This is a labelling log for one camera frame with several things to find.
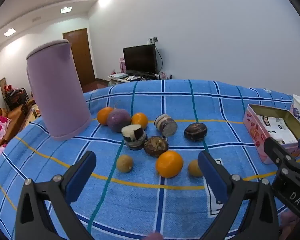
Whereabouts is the purple round fruit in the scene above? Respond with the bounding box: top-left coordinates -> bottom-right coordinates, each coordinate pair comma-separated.
107,108 -> 132,133

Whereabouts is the small tan round fruit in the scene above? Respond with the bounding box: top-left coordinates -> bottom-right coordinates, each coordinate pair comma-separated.
116,154 -> 134,173
188,159 -> 203,178

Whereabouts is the brown wooden door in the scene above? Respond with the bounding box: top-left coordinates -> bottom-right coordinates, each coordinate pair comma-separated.
62,28 -> 95,87

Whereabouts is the taro chunk with white cut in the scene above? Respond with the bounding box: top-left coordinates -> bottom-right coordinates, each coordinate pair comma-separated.
121,124 -> 148,151

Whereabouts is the smooth dark brown fruit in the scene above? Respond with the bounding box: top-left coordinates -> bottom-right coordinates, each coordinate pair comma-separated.
184,123 -> 208,142

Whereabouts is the pink tin box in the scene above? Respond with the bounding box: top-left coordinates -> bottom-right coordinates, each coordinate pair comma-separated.
243,104 -> 300,165

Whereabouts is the taro chunk with grey cut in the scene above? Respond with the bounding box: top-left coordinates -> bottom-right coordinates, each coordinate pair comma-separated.
154,114 -> 178,137

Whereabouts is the white floral paper cup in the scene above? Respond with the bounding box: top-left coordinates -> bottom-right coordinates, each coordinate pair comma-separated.
290,94 -> 300,133

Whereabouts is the black television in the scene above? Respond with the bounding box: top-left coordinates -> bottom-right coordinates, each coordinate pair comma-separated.
123,44 -> 157,75

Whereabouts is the stack of dark chairs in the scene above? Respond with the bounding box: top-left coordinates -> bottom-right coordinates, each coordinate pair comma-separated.
0,78 -> 30,110

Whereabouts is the brown leather sofa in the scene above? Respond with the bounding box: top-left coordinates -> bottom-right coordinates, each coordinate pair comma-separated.
0,99 -> 36,155

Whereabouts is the rough brown fruit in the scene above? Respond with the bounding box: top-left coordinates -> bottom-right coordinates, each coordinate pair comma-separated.
143,136 -> 169,158

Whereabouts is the purple kettle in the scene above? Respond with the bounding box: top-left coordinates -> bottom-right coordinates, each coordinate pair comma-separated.
26,39 -> 92,141

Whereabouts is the blue plaid blanket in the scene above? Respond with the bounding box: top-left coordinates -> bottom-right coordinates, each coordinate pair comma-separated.
0,79 -> 300,240

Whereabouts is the person's right hand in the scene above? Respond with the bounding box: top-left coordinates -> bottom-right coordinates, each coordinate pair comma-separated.
280,210 -> 300,240

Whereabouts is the white television stand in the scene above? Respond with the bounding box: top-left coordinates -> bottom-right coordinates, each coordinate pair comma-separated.
107,74 -> 173,87

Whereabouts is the orange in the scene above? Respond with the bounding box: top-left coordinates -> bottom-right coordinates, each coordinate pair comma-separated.
155,150 -> 184,179
97,107 -> 115,126
131,112 -> 149,130

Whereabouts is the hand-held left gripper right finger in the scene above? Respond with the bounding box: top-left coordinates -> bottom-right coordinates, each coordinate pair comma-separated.
198,151 -> 281,240

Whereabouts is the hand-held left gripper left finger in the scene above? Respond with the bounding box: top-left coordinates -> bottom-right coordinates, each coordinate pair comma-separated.
15,151 -> 97,240

